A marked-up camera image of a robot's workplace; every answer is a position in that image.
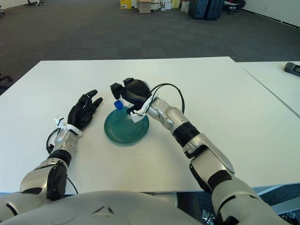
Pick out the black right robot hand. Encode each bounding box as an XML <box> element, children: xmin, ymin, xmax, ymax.
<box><xmin>109</xmin><ymin>78</ymin><xmax>152</xmax><ymax>115</ymax></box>

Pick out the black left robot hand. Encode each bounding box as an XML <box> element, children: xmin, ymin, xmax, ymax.
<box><xmin>67</xmin><ymin>89</ymin><xmax>104</xmax><ymax>131</ymax></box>

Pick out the clear bottle with blue cap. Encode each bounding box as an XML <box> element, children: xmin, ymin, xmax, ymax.
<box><xmin>114</xmin><ymin>99</ymin><xmax>133</xmax><ymax>111</ymax></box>

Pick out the green round plate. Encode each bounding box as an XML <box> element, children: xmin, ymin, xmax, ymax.
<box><xmin>104</xmin><ymin>106</ymin><xmax>150</xmax><ymax>147</ymax></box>

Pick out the black office chair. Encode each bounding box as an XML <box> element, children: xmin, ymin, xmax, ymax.
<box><xmin>0</xmin><ymin>67</ymin><xmax>13</xmax><ymax>89</ymax></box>

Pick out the brown cardboard box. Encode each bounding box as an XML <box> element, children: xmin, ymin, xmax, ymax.
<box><xmin>138</xmin><ymin>0</ymin><xmax>152</xmax><ymax>14</ymax></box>

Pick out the stack of white boxes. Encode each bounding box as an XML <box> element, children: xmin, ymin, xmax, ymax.
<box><xmin>131</xmin><ymin>0</ymin><xmax>181</xmax><ymax>11</ymax></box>

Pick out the grey robot torso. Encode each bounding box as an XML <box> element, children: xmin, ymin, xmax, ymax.
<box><xmin>0</xmin><ymin>191</ymin><xmax>223</xmax><ymax>225</ymax></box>

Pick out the blue hard case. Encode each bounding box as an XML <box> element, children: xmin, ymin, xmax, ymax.
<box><xmin>188</xmin><ymin>0</ymin><xmax>208</xmax><ymax>19</ymax></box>

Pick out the dark navy hard case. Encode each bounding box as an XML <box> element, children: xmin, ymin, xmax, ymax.
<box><xmin>205</xmin><ymin>0</ymin><xmax>222</xmax><ymax>21</ymax></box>

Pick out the white desk base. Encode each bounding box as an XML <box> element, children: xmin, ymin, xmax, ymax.
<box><xmin>24</xmin><ymin>0</ymin><xmax>45</xmax><ymax>7</ymax></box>

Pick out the black handheld device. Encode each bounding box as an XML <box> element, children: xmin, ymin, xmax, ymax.
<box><xmin>284</xmin><ymin>62</ymin><xmax>300</xmax><ymax>76</ymax></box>

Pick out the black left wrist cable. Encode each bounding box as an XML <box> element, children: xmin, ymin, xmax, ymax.
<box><xmin>46</xmin><ymin>128</ymin><xmax>61</xmax><ymax>153</ymax></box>

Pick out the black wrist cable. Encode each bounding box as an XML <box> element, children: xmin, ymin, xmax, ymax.
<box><xmin>151</xmin><ymin>82</ymin><xmax>186</xmax><ymax>115</ymax></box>
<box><xmin>46</xmin><ymin>128</ymin><xmax>61</xmax><ymax>153</ymax></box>

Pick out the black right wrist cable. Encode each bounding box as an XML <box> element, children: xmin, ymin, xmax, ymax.
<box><xmin>151</xmin><ymin>82</ymin><xmax>186</xmax><ymax>115</ymax></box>

